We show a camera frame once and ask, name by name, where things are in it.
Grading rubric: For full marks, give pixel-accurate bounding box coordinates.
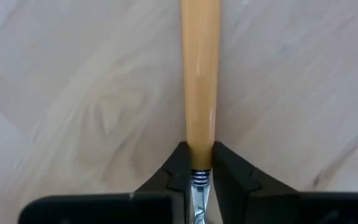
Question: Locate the orange handled metal utensil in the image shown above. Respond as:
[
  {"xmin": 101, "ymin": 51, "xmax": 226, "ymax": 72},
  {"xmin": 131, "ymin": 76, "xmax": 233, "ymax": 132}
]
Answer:
[{"xmin": 180, "ymin": 0, "xmax": 222, "ymax": 224}]

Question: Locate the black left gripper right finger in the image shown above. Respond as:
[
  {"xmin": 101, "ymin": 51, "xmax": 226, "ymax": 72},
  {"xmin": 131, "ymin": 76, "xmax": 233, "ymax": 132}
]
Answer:
[{"xmin": 211, "ymin": 141, "xmax": 358, "ymax": 224}]

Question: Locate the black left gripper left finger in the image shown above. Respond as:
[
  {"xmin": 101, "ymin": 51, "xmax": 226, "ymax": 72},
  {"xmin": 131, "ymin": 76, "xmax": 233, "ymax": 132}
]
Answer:
[{"xmin": 17, "ymin": 141, "xmax": 193, "ymax": 224}]

